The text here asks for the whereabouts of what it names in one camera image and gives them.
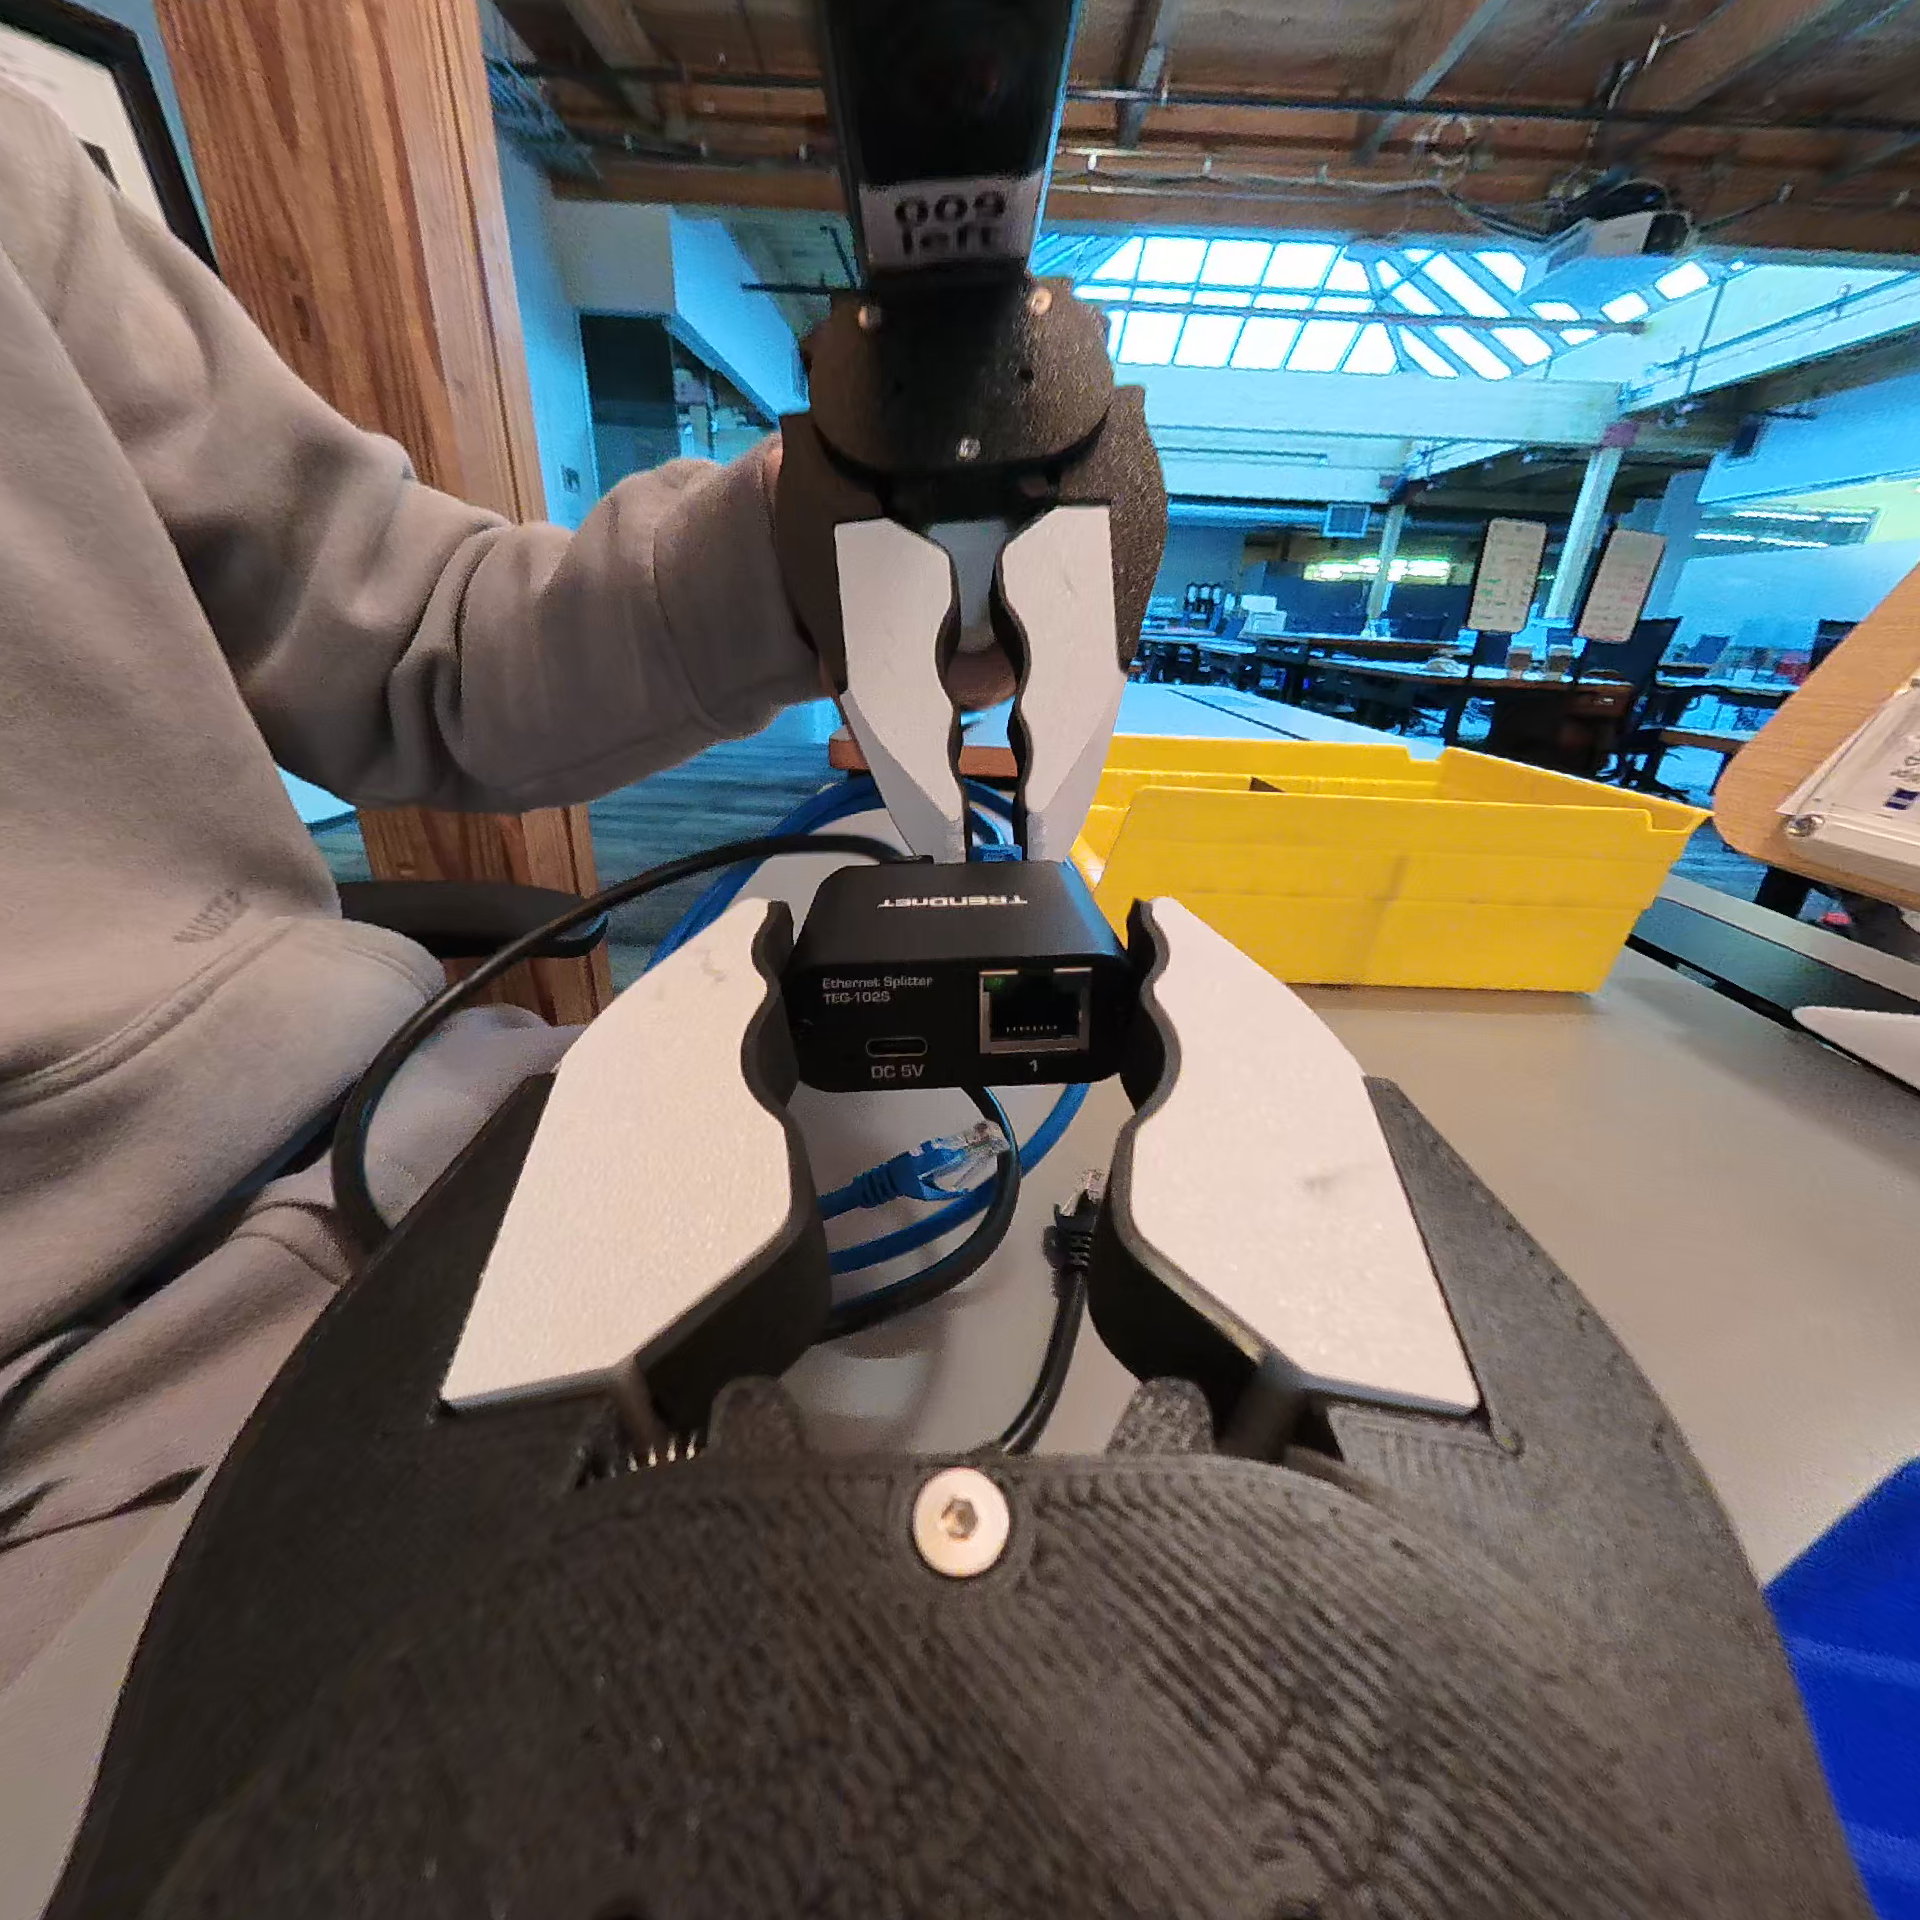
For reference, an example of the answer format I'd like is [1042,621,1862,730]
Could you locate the black ethernet cable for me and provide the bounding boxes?
[328,832,1112,1455]

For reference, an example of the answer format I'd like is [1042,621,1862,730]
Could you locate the skylight windows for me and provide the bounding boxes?
[1036,230,1727,376]

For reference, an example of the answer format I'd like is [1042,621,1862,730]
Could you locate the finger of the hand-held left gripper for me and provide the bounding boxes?
[832,515,970,863]
[993,503,1121,866]

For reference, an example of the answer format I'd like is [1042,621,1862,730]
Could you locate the blue object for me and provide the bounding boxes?
[1762,1455,1920,1920]

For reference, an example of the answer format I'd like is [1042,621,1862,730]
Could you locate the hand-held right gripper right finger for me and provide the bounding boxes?
[1087,896,1487,1422]

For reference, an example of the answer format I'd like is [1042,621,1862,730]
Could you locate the grey desk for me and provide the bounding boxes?
[0,900,1920,1920]

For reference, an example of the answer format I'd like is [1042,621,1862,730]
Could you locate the blue ethernet cable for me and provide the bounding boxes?
[645,772,1097,1280]

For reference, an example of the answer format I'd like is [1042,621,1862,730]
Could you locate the black chair armrest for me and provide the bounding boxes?
[335,878,608,962]

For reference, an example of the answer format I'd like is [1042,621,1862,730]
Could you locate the black framed picture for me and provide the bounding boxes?
[0,0,218,272]

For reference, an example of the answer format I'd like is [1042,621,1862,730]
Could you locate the wooden pillar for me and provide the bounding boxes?
[157,0,608,1022]

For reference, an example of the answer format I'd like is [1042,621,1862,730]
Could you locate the small clear plastic packet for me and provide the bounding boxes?
[1775,698,1920,894]

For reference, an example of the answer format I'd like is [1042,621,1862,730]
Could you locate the person's grey hoodie body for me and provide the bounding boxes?
[0,75,601,1696]

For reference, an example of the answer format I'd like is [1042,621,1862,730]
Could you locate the standing whiteboard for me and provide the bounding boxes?
[1468,517,1550,636]
[1575,528,1665,644]

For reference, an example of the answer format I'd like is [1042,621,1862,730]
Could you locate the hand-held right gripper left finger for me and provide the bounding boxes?
[439,896,833,1419]

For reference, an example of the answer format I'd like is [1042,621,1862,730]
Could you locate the black ethernet splitter box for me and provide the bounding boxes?
[778,862,1128,1093]

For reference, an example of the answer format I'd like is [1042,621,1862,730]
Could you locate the wooden clipboard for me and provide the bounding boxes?
[1709,563,1920,917]

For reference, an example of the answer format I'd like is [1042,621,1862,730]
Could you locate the ceiling projector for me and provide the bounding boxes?
[1521,208,1695,291]

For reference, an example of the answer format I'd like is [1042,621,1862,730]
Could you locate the yellow plastic bin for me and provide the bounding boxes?
[1071,731,1712,995]

